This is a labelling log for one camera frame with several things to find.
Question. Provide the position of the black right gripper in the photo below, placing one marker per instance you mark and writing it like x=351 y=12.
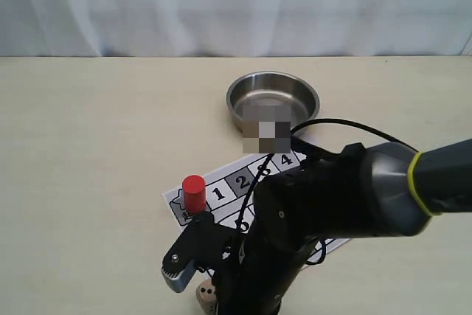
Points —
x=294 y=211

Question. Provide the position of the red cylinder game piece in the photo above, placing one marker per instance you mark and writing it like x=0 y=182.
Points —
x=194 y=190

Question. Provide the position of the wooden die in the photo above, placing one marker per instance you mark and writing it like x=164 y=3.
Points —
x=206 y=297

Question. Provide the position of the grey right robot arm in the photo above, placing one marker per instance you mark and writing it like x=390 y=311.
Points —
x=384 y=191

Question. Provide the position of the steel bowl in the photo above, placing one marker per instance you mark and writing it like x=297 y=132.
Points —
x=270 y=88

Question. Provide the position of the white backdrop curtain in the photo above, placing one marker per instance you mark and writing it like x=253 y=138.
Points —
x=234 y=28

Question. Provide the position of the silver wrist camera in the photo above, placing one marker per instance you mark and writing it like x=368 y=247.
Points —
x=200 y=246

